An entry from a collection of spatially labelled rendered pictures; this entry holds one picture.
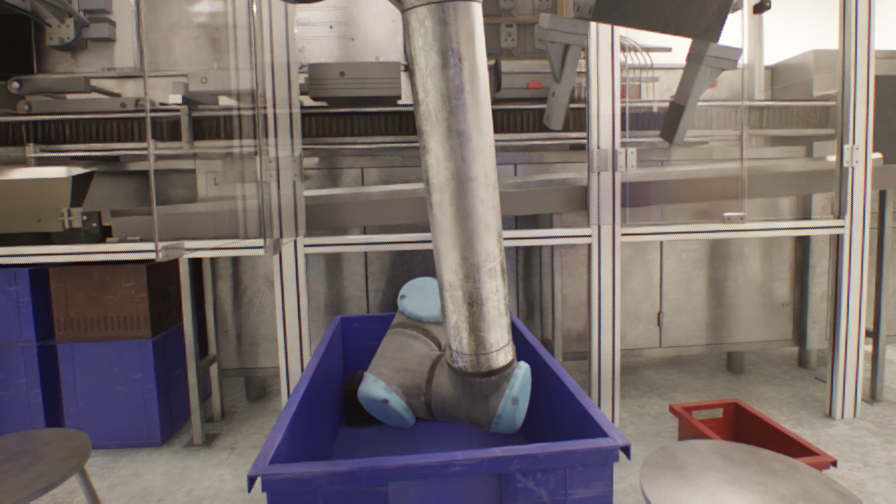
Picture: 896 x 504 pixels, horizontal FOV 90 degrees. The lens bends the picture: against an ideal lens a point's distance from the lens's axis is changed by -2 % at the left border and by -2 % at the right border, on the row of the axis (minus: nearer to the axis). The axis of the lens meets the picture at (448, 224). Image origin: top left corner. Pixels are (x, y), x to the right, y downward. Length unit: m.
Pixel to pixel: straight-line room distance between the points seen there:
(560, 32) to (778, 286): 1.68
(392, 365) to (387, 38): 1.41
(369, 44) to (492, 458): 1.58
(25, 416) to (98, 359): 0.26
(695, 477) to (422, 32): 0.76
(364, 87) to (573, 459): 1.15
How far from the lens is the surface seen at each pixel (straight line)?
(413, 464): 0.53
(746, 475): 0.93
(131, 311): 1.55
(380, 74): 1.43
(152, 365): 1.57
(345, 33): 1.89
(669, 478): 0.88
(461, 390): 0.61
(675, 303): 1.82
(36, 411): 1.78
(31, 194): 1.66
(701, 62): 0.53
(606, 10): 0.46
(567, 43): 0.46
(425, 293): 0.73
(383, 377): 0.66
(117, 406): 1.66
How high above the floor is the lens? 0.71
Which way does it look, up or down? 4 degrees down
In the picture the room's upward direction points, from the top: 2 degrees counter-clockwise
